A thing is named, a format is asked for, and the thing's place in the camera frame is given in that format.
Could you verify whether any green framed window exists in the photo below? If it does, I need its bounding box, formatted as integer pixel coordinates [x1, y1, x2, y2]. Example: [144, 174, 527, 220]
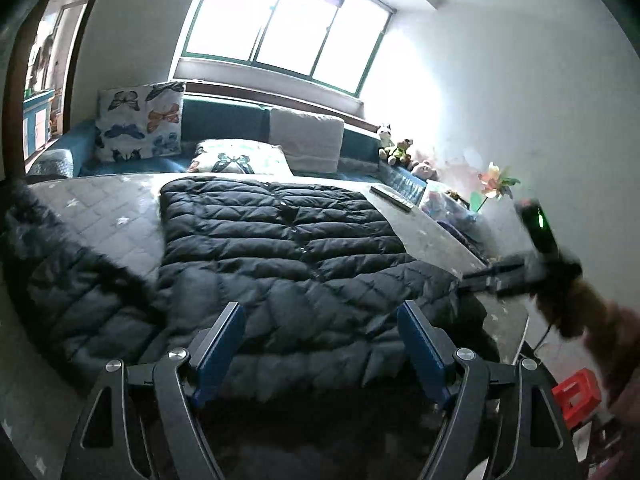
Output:
[172, 0, 396, 98]

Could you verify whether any large butterfly print pillow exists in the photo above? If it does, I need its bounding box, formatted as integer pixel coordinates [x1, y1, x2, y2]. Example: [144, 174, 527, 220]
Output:
[95, 81, 187, 163]

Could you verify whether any person's right hand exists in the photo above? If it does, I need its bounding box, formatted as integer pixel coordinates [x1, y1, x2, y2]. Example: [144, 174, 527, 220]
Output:
[535, 277, 603, 340]

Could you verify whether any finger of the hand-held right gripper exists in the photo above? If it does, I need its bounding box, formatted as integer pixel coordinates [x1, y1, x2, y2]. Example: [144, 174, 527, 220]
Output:
[462, 257, 526, 281]
[456, 276, 506, 297]

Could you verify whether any small butterfly print pillow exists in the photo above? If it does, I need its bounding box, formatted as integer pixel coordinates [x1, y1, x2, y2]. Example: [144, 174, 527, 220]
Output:
[187, 139, 295, 177]

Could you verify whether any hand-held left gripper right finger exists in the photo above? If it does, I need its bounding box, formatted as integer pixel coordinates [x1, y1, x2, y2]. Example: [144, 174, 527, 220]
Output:
[397, 300, 583, 480]

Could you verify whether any blue and white cabinet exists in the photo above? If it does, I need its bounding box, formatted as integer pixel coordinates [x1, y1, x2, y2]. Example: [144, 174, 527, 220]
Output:
[22, 89, 56, 153]

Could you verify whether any dark blue bag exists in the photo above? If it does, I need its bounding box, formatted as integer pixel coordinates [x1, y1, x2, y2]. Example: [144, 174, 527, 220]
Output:
[440, 217, 488, 261]

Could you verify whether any grey patterned cushion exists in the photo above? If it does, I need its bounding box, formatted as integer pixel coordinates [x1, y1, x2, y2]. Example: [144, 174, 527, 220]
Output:
[25, 147, 76, 178]

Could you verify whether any person's right forearm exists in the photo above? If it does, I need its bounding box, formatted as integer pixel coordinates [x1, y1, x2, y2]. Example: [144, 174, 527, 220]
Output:
[582, 302, 640, 411]

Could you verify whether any clear plastic storage box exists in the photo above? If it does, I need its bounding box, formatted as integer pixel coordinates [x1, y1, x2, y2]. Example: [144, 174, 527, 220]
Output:
[420, 180, 481, 221]

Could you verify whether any hanging garment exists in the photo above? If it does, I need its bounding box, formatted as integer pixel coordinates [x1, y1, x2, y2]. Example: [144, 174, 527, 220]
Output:
[30, 35, 56, 91]

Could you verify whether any pink plush toy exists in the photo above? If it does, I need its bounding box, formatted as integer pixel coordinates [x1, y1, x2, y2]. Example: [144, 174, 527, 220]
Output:
[410, 159, 440, 182]

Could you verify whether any black and white cow plush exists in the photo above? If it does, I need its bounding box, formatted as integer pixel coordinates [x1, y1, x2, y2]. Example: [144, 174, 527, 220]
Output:
[376, 122, 393, 161]

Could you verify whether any pale grey cushion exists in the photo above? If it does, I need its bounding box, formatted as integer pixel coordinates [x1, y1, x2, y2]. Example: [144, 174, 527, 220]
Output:
[269, 107, 346, 175]

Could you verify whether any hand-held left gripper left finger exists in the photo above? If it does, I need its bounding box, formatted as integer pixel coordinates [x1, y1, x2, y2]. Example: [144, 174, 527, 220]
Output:
[61, 301, 247, 480]

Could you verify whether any teal padded bed surround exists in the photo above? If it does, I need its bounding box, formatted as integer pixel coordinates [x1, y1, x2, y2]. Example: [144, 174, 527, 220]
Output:
[25, 97, 436, 201]

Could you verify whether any red plastic stool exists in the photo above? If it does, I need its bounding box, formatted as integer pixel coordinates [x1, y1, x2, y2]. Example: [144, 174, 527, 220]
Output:
[551, 367, 603, 428]

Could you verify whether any brown wooden door frame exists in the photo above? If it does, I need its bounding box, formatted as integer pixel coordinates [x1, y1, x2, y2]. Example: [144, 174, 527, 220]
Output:
[0, 0, 108, 176]

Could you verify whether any black puffer jacket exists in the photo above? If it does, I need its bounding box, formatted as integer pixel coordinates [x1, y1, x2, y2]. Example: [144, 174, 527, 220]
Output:
[2, 175, 501, 480]

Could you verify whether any dark flat stick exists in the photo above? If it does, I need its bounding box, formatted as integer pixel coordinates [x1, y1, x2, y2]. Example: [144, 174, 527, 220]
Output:
[370, 184, 415, 211]

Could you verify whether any brown bear plush green shirt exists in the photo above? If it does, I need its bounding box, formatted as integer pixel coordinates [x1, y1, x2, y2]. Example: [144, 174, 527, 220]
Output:
[387, 137, 415, 166]

